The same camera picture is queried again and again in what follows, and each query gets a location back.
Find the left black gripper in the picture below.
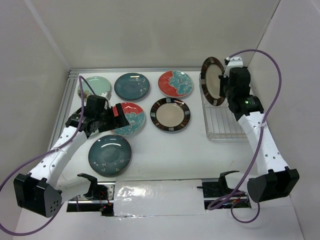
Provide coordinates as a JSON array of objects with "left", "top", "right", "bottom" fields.
[{"left": 96, "top": 103, "right": 130, "bottom": 133}]

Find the black rimmed beige plate front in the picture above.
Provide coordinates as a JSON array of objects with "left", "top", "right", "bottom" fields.
[{"left": 200, "top": 56, "right": 225, "bottom": 107}]

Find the black rimmed beige plate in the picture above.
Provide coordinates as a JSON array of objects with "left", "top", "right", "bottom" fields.
[
  {"left": 200, "top": 56, "right": 225, "bottom": 107},
  {"left": 150, "top": 97, "right": 191, "bottom": 133}
]

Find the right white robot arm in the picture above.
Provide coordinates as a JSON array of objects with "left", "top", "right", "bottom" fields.
[{"left": 219, "top": 67, "right": 300, "bottom": 203}]

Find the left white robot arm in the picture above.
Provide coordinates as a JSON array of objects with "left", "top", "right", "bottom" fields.
[{"left": 13, "top": 95, "right": 129, "bottom": 218}]

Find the red teal floral plate middle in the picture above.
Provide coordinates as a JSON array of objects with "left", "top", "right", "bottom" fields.
[{"left": 111, "top": 102, "right": 146, "bottom": 136}]

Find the red teal floral plate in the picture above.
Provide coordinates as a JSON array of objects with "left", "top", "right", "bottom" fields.
[
  {"left": 157, "top": 70, "right": 194, "bottom": 98},
  {"left": 111, "top": 102, "right": 146, "bottom": 136}
]

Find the dark teal plate back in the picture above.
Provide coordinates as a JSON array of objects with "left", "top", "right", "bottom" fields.
[{"left": 114, "top": 72, "right": 150, "bottom": 101}]

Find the dark teal plate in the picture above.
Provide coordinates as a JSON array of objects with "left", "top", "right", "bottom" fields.
[
  {"left": 88, "top": 135, "right": 132, "bottom": 178},
  {"left": 114, "top": 72, "right": 150, "bottom": 101}
]

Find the dark teal plate front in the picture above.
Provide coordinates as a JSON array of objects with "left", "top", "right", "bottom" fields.
[{"left": 88, "top": 135, "right": 132, "bottom": 178}]

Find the mint green flower plate back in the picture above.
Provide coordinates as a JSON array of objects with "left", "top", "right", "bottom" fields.
[{"left": 82, "top": 76, "right": 112, "bottom": 101}]

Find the red teal floral plate back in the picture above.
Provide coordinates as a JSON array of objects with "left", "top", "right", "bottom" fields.
[{"left": 157, "top": 70, "right": 194, "bottom": 98}]

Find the black rimmed beige plate back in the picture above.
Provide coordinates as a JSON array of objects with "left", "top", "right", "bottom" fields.
[{"left": 150, "top": 97, "right": 191, "bottom": 133}]

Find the white foil cover sheet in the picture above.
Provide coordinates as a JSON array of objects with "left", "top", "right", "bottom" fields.
[{"left": 113, "top": 179, "right": 205, "bottom": 217}]

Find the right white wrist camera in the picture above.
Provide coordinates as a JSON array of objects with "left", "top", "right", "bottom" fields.
[{"left": 223, "top": 55, "right": 244, "bottom": 78}]

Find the white wire dish rack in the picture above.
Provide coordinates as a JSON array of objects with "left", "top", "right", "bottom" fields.
[{"left": 198, "top": 75, "right": 248, "bottom": 143}]

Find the aluminium frame rail left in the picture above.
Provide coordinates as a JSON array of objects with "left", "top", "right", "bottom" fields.
[{"left": 47, "top": 73, "right": 78, "bottom": 150}]

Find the aluminium frame rail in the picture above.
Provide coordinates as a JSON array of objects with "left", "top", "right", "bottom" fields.
[
  {"left": 47, "top": 73, "right": 78, "bottom": 150},
  {"left": 68, "top": 66, "right": 202, "bottom": 78}
]

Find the aluminium frame rail back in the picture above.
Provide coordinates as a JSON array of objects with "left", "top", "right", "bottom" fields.
[{"left": 68, "top": 66, "right": 202, "bottom": 78}]

